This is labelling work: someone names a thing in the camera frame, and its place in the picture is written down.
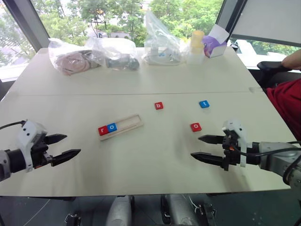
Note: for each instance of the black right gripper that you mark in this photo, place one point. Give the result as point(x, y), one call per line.
point(229, 150)

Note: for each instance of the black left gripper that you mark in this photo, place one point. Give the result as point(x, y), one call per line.
point(39, 150)

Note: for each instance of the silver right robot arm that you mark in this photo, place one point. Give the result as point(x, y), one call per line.
point(277, 155)

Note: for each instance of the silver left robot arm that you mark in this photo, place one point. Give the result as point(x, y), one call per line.
point(5, 162)

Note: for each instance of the red letter tile o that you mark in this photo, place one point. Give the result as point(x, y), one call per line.
point(196, 127)

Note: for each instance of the red letter tile r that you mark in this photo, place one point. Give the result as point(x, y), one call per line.
point(102, 130)

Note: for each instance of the blue letter tile t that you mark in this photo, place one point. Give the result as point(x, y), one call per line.
point(204, 104)

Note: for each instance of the blue letter tile o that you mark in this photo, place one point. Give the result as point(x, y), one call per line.
point(112, 127)

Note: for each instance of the wooden letter tray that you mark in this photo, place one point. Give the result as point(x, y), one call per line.
point(122, 127)

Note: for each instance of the red letter tile b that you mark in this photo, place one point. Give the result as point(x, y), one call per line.
point(159, 105)

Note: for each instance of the silver robot right leg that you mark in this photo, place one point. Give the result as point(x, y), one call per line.
point(181, 209)

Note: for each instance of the silver robot leg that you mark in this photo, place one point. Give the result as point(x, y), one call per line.
point(120, 210)
point(181, 209)

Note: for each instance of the silver robot left leg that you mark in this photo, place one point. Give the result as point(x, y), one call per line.
point(120, 210)

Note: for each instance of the plastic bag with pink items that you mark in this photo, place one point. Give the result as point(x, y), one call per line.
point(70, 60)

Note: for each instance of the person in red shirt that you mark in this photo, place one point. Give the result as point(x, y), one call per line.
point(288, 94)

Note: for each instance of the black office chair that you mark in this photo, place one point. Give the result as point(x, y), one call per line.
point(274, 70)

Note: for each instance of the purple and white box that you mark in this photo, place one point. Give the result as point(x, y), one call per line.
point(215, 46)

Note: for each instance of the yellow capped bottle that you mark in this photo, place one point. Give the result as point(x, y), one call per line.
point(197, 44)

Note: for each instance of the plastic bag with grey items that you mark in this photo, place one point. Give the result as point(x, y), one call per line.
point(117, 56)

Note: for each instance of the tall clear plastic bag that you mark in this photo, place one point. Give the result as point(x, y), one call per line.
point(162, 44)

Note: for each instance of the white roller blind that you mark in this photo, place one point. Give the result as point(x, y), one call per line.
point(265, 20)

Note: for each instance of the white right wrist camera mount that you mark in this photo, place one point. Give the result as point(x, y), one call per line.
point(238, 136)

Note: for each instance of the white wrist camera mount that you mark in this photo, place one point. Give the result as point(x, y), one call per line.
point(238, 136)
point(28, 136)

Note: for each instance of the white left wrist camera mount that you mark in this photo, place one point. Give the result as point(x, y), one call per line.
point(28, 136)

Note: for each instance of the dark window frame post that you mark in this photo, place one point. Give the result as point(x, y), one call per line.
point(26, 23)

